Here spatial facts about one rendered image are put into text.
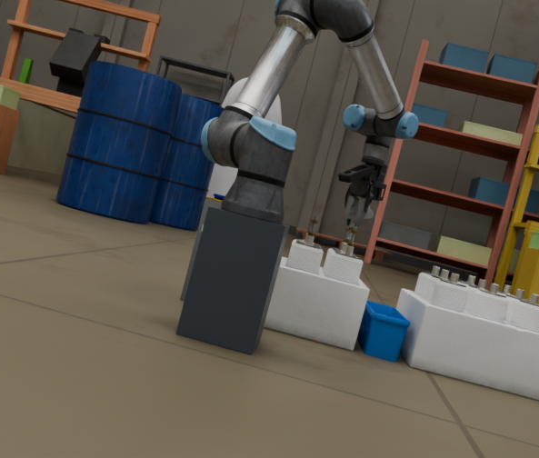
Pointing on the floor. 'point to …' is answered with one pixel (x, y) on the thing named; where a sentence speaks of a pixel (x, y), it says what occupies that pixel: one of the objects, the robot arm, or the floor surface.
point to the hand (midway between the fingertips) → (352, 222)
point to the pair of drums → (137, 150)
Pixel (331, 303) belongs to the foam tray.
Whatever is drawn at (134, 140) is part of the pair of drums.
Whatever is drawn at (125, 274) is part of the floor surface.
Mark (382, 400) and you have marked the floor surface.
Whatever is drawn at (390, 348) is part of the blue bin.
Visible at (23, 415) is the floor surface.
